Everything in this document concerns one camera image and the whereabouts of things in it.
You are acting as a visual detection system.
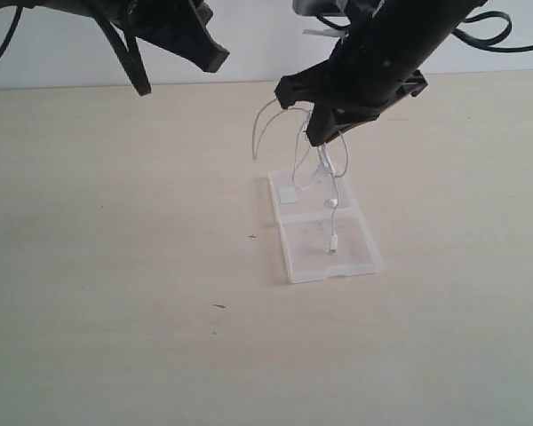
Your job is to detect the black ribbed cable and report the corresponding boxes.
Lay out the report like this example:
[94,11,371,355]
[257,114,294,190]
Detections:
[88,8,153,97]

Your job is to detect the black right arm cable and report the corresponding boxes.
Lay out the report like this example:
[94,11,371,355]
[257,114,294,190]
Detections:
[452,11,533,53]

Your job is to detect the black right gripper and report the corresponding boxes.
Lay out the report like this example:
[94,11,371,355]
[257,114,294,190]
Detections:
[274,1,427,146]

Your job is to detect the clear plastic storage case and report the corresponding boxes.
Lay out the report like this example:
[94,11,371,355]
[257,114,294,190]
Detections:
[267,168,383,283]

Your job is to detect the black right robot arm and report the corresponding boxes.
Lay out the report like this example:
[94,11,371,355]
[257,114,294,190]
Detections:
[274,0,482,146]

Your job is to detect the white wired earphones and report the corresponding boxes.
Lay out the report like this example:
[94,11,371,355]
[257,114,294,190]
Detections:
[251,99,349,255]

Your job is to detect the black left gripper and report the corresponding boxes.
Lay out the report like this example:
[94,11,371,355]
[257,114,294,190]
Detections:
[39,0,230,73]

